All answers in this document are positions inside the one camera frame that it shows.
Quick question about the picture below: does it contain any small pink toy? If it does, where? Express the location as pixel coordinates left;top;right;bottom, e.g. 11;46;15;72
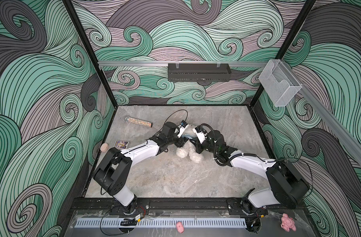
176;222;184;234

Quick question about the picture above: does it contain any aluminium rail right wall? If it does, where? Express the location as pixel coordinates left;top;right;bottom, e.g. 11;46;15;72
285;63;361;166

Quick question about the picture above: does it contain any aluminium rail wall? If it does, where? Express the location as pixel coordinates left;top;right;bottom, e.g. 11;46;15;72
285;63;361;166
98;60;267;68

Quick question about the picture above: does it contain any small colourful card pack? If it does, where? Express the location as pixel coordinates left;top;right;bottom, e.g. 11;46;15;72
114;140;129;150

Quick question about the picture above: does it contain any white teddy bear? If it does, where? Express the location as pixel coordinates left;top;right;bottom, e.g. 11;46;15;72
176;124;204;164

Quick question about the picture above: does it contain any pink plush pig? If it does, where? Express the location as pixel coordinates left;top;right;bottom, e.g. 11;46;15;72
281;213;297;232

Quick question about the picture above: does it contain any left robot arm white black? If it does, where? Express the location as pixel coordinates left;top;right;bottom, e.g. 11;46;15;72
93;120;189;212

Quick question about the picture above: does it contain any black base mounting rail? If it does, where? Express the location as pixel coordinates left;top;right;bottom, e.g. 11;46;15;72
72;197;288;212

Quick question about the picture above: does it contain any aluminium rail back wall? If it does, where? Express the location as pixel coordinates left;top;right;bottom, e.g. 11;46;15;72
98;60;267;68

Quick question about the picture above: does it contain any clear plastic wall bin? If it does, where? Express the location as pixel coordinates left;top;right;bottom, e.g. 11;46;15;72
259;59;302;107

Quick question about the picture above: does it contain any white slotted cable duct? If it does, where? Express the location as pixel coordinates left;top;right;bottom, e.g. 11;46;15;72
75;217;247;229

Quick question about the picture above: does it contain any left camera black cable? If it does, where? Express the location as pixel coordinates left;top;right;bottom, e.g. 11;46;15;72
164;109;189;128

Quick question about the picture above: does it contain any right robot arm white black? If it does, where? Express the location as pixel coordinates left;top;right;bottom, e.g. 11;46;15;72
192;127;310;212

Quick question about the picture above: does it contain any light blue fleece hoodie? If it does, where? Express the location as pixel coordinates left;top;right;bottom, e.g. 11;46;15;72
182;133;198;141

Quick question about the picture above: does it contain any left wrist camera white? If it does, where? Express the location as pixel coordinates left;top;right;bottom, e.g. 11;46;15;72
177;120;188;138

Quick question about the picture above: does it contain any right camera black cable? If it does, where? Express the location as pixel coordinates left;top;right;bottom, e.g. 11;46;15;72
199;123;218;140

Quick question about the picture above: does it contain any camera black cable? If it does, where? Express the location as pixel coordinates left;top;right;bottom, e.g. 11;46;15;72
164;109;189;128
199;123;218;140

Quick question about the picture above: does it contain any black wall tray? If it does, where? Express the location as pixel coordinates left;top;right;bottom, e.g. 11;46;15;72
168;64;232;83

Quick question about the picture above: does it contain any pink round ball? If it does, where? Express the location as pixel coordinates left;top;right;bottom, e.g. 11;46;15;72
100;143;109;153

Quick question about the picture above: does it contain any glass tube with sprinkles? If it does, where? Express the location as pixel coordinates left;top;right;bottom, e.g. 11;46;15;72
124;116;153;128

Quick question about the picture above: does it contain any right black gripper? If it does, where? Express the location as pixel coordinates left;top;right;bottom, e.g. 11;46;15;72
189;136;220;156

